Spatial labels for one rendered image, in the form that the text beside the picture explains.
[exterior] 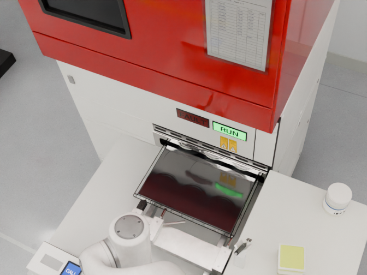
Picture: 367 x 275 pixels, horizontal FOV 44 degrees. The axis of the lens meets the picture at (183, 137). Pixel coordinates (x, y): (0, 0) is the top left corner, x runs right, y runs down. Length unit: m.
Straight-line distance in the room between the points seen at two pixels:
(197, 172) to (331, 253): 0.52
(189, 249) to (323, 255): 0.41
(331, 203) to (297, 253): 0.19
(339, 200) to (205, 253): 0.45
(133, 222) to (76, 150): 1.93
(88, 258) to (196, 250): 0.61
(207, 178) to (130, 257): 0.68
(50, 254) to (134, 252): 0.58
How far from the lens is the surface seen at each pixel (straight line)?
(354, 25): 2.99
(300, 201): 1.51
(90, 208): 1.70
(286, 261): 1.35
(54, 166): 2.86
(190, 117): 1.50
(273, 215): 1.47
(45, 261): 1.52
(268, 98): 1.19
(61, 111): 3.09
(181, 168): 1.63
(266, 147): 1.46
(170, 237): 1.54
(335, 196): 1.43
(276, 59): 1.08
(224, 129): 1.46
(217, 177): 1.60
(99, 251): 0.98
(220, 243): 1.55
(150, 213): 1.62
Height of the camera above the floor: 2.30
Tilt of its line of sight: 55 degrees down
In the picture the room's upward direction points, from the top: 8 degrees counter-clockwise
